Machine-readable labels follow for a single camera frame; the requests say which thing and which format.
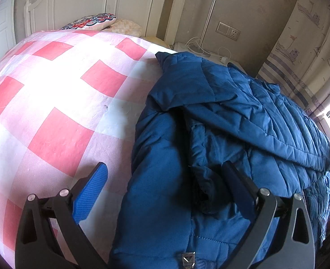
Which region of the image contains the blue quilted puffer jacket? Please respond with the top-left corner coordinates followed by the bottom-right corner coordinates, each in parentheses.
top-left (109, 52), bottom-right (330, 268)

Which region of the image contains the pink checkered bed quilt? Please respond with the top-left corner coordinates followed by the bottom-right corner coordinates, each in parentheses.
top-left (0, 30), bottom-right (166, 267)

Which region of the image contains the sailboat print curtain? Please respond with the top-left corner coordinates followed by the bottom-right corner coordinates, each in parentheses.
top-left (257, 0), bottom-right (330, 118)

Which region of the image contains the white bedside table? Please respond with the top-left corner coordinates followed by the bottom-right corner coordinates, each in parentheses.
top-left (172, 41), bottom-right (247, 74)

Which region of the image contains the yellow pillow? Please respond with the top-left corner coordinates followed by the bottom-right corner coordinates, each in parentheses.
top-left (143, 37), bottom-right (171, 49)

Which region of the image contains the cream floral pillow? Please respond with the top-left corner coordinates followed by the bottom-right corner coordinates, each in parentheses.
top-left (103, 19), bottom-right (143, 38)

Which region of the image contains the patterned red blue pillow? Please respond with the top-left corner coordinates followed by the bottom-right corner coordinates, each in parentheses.
top-left (60, 13), bottom-right (116, 31)

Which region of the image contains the white wooden headboard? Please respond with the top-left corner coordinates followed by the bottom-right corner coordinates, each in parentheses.
top-left (24, 0), bottom-right (185, 45)

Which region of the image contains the white charger cable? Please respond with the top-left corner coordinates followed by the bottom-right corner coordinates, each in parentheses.
top-left (184, 36), bottom-right (233, 64)

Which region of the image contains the wall socket panel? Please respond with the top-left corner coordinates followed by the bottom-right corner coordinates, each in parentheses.
top-left (216, 21), bottom-right (240, 41)

